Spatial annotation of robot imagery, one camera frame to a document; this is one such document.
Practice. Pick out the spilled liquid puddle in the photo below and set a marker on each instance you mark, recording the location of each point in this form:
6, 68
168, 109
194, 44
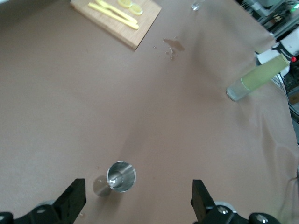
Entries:
177, 44

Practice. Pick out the wooden cutting board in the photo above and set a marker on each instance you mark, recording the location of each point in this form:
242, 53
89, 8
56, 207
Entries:
144, 23

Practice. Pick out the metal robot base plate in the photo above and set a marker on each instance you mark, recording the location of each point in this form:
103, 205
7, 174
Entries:
266, 56

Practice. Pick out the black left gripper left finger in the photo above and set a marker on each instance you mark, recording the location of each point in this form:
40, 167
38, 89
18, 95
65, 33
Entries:
70, 203

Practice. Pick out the lemon slice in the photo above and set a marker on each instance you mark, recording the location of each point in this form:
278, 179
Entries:
136, 9
125, 2

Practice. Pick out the yellow plastic fork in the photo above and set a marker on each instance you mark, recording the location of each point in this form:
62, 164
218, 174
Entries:
106, 4

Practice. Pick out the steel jigger measuring cup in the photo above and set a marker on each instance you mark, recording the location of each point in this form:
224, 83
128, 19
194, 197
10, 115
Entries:
121, 177

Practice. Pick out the green sleeved glass bottle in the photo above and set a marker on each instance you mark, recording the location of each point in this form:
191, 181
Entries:
257, 77

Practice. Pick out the clear glass cup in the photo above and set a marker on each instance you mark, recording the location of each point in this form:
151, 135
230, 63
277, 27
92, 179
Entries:
196, 5

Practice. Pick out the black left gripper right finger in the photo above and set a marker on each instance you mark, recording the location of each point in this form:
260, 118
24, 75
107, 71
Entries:
202, 203

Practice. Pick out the yellow plastic knife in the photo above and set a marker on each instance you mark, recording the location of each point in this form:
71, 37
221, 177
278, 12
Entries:
102, 10

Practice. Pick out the brown table cover sheet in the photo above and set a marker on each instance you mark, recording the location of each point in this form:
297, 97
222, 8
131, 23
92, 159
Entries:
70, 116

